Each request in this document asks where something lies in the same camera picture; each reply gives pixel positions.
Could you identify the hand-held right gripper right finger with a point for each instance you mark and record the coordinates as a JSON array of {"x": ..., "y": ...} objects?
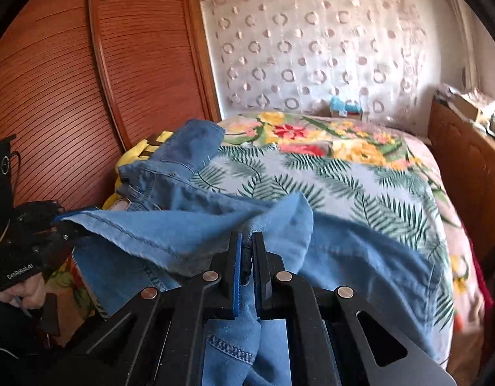
[{"x": 261, "y": 273}]

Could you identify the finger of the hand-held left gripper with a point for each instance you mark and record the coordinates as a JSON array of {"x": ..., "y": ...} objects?
[
  {"x": 70, "y": 234},
  {"x": 50, "y": 211}
]

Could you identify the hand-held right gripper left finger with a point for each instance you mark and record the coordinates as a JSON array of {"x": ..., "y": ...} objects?
[{"x": 236, "y": 273}]

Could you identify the blue denim pants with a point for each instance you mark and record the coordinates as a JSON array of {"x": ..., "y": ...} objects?
[{"x": 352, "y": 257}]

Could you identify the person's left forearm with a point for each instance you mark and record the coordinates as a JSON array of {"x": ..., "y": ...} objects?
[{"x": 10, "y": 341}]

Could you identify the person's left hand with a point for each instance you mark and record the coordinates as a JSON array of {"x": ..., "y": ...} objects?
[{"x": 26, "y": 291}]

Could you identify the yellow plush toy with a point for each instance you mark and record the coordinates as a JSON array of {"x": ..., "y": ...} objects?
[{"x": 129, "y": 161}]

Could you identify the floral blanket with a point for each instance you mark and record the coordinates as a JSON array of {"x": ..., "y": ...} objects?
[{"x": 352, "y": 148}]

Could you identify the wooden louvred wardrobe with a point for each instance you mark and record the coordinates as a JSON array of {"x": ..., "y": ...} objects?
[{"x": 131, "y": 68}]

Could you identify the red cloth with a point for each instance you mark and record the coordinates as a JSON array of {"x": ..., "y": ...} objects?
[{"x": 487, "y": 289}]

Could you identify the wooden side cabinet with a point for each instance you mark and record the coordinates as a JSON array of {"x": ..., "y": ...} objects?
[{"x": 464, "y": 161}]

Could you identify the plain cardboard box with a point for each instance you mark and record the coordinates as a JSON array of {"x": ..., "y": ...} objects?
[{"x": 472, "y": 106}]

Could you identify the patterned window curtain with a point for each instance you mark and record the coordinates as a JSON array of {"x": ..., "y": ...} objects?
[{"x": 466, "y": 40}]

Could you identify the circle patterned wall curtain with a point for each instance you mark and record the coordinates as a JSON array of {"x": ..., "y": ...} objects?
[{"x": 312, "y": 48}]

